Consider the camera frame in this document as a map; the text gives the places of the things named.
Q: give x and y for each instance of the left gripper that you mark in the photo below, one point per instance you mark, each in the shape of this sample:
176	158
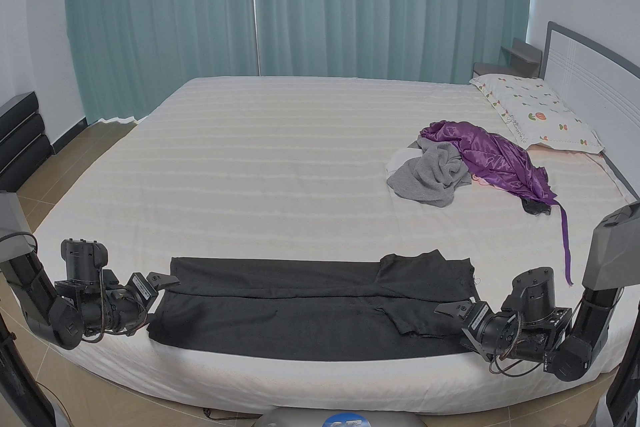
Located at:
142	297

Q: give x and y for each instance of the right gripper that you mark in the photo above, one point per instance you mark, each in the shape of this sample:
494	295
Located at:
482	327

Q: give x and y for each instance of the black T-shirt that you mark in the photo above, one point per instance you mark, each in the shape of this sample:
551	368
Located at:
300	305

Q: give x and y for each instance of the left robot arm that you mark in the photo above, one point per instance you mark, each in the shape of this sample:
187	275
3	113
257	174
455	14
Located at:
40	300

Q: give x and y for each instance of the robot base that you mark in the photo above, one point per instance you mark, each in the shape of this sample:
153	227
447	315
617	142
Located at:
300	419

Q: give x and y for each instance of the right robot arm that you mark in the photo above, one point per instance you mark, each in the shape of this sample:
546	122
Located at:
595	275

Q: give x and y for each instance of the bed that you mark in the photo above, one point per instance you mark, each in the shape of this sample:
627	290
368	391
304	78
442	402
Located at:
275	155

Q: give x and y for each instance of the black lace garment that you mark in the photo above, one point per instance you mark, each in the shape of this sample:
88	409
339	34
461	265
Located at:
536	207

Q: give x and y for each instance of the pink garment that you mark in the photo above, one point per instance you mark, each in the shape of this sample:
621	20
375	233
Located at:
481	182

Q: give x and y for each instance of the grey knit garment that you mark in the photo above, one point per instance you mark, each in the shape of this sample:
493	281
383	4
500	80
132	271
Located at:
430	177

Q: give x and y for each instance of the purple satin garment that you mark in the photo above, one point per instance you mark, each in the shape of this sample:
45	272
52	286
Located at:
492	155

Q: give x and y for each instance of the white garment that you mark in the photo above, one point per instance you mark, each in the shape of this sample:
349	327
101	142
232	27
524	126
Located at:
400	160

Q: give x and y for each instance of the black chest of drawers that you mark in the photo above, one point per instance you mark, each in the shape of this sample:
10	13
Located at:
20	137

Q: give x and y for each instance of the white printed pillow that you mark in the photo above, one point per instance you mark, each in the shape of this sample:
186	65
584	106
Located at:
537	112

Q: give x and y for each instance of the grey bedside table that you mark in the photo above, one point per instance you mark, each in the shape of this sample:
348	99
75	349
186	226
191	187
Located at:
510	60

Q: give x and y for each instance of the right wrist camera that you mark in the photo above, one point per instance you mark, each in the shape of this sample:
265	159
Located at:
511	304

